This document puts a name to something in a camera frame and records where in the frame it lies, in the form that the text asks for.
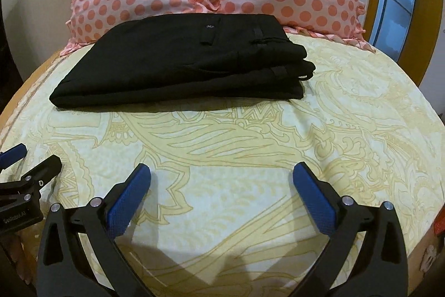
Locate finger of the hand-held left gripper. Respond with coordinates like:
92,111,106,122
0,154,63,196
0,143,28,176

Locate orange mattress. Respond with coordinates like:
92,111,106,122
0,48,72,120

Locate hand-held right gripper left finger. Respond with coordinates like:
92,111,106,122
36,163,152,297

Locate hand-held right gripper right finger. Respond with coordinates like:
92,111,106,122
292,161,408,297

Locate yellow patterned bed sheet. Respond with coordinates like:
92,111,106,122
0,29,445,297

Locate red white printed cloth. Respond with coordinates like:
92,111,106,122
419,219,445,271

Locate black pants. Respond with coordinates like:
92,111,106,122
49,13,316,109

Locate wooden window frame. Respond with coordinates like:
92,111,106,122
362,0,445,89

